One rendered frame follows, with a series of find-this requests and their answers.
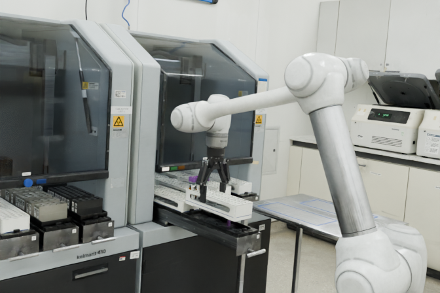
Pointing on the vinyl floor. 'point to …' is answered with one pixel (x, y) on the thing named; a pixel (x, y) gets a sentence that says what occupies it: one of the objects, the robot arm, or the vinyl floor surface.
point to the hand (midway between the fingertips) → (213, 195)
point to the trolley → (300, 206)
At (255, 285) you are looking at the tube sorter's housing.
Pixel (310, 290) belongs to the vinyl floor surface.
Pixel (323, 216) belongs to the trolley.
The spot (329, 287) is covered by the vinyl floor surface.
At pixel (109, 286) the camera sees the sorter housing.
